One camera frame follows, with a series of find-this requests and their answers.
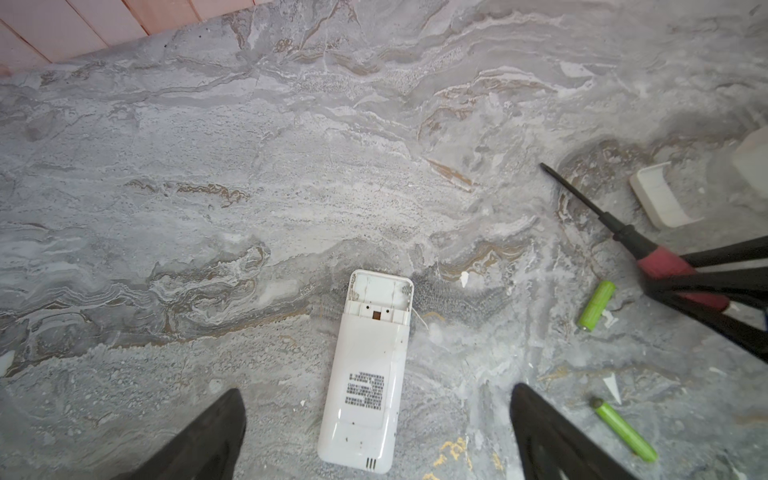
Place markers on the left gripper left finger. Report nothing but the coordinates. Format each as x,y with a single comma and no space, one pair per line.
208,448

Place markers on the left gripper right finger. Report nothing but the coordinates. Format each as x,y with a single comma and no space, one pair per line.
551,447

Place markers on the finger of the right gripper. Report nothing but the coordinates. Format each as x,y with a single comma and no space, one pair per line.
746,286
756,249

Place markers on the green battery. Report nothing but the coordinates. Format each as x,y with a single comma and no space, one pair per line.
637,444
593,310

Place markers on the red handled screwdriver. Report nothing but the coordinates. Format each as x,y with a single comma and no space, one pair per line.
655,261

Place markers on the white battery cover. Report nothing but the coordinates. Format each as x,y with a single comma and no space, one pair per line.
657,198

